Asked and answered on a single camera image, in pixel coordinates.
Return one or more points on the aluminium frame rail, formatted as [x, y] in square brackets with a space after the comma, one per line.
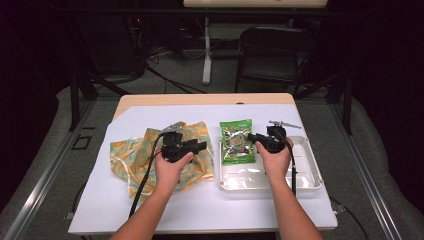
[45, 180]
[369, 180]

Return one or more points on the white desk leg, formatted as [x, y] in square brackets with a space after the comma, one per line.
[207, 60]

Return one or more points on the lemon print fabric bag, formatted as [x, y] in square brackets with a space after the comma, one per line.
[133, 156]

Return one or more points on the person's right hand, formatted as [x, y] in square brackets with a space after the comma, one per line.
[276, 165]

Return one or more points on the person's left hand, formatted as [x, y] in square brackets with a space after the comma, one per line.
[168, 175]

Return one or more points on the black metal stand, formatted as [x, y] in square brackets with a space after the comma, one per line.
[75, 100]
[347, 106]

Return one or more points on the white table sheet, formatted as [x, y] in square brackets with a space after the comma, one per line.
[216, 210]

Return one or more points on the black folding chair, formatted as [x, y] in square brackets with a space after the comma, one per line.
[276, 38]

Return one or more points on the white plastic tray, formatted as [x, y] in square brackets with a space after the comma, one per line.
[306, 166]

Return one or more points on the white desk top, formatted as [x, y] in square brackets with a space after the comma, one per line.
[253, 3]

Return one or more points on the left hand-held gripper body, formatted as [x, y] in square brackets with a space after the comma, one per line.
[173, 148]

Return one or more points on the green snack packet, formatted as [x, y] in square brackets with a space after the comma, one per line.
[236, 146]

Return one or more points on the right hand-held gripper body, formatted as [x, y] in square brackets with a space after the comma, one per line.
[275, 141]

